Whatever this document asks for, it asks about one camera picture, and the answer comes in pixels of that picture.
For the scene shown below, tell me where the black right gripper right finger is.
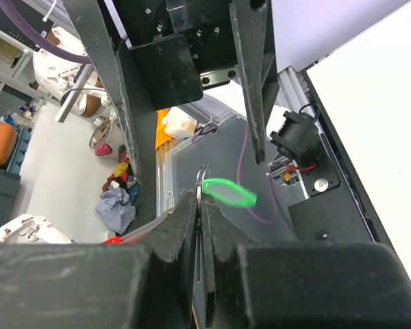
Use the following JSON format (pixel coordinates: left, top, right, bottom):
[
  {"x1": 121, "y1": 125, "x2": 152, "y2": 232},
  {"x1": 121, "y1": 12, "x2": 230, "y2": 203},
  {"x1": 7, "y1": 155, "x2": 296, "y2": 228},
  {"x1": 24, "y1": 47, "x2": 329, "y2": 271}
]
[{"x1": 201, "y1": 196, "x2": 411, "y2": 328}]

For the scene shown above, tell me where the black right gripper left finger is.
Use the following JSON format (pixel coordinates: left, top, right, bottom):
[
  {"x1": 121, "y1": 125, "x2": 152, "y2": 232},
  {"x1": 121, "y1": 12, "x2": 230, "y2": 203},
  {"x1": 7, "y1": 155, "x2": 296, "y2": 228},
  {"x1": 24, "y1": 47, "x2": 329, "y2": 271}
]
[{"x1": 0, "y1": 193, "x2": 197, "y2": 328}]

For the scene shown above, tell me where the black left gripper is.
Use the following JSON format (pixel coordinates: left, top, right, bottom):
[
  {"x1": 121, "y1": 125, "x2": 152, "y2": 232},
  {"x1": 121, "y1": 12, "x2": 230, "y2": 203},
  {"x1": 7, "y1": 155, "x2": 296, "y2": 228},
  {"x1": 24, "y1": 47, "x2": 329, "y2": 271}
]
[{"x1": 64, "y1": 1, "x2": 279, "y2": 219}]

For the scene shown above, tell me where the green key tag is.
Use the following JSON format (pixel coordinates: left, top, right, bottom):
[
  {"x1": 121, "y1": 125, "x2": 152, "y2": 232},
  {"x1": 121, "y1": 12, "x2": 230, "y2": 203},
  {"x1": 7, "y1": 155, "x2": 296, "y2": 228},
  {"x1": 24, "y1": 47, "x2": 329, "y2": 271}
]
[{"x1": 202, "y1": 178, "x2": 258, "y2": 208}]

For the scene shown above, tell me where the metal keyring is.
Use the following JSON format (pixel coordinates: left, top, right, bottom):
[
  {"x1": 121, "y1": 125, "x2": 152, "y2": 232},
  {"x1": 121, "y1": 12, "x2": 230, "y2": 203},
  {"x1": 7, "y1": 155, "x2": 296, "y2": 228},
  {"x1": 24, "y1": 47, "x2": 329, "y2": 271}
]
[{"x1": 196, "y1": 164, "x2": 210, "y2": 208}]

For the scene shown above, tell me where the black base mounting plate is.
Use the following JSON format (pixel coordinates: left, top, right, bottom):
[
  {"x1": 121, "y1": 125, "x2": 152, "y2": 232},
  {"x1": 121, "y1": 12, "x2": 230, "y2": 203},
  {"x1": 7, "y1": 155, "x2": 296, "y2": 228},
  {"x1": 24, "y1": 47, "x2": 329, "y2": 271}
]
[{"x1": 270, "y1": 67, "x2": 391, "y2": 245}]

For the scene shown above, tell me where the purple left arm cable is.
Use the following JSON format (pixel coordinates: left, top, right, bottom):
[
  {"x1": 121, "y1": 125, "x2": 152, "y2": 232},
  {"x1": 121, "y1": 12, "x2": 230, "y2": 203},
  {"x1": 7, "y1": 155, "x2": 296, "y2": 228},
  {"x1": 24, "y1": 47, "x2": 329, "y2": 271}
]
[{"x1": 0, "y1": 0, "x2": 93, "y2": 65}]

